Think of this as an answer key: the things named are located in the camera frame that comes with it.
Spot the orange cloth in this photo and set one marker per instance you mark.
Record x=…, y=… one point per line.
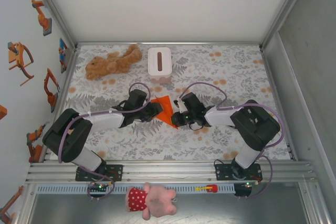
x=166, y=108

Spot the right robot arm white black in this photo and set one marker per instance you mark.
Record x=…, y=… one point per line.
x=218, y=115

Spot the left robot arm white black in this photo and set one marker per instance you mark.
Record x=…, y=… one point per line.
x=105, y=122

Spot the floral tablecloth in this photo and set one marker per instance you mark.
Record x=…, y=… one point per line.
x=157, y=142

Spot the white tissue box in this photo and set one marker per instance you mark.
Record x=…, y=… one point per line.
x=160, y=58

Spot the brown teddy bear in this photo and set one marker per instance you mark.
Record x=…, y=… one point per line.
x=110, y=64

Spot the red yellow toy tool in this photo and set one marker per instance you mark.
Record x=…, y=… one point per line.
x=212, y=188

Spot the pink plush toy dotted dress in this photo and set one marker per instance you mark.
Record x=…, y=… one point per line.
x=157, y=200

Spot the small circuit board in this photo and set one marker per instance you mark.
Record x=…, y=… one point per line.
x=100, y=187
x=248, y=184

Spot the blue orange machine sticker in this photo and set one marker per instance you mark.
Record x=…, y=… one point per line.
x=63, y=53

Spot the orange block sticker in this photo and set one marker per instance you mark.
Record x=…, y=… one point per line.
x=2, y=112

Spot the orange gripper claw sticker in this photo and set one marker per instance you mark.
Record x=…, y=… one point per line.
x=15, y=56

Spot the wide aluminium frame beam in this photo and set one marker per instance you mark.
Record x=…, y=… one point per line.
x=170, y=171

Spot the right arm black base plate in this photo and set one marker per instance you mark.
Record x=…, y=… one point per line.
x=223, y=172

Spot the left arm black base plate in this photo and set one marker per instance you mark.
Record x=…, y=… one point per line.
x=116, y=172

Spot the thin aluminium frame rail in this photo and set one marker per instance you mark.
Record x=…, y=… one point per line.
x=168, y=43

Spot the aluminium side rail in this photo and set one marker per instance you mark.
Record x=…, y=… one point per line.
x=66, y=82
x=271, y=77

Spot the aluminium frame post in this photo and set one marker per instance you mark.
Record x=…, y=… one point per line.
x=52, y=9
x=286, y=9

